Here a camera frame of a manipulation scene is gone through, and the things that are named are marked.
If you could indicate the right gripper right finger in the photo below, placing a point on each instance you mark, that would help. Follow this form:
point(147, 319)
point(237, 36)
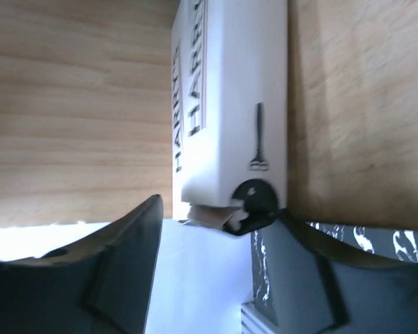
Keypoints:
point(321, 284)

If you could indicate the wooden two-tier shelf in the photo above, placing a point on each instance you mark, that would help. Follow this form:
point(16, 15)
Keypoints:
point(85, 110)

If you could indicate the black marble mat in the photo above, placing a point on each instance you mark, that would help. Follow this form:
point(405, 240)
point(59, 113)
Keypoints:
point(259, 317)

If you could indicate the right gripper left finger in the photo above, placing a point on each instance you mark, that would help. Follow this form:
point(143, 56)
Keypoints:
point(101, 283)

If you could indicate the white Harry's box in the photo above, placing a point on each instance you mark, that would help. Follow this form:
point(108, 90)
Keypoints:
point(177, 132)
point(234, 67)

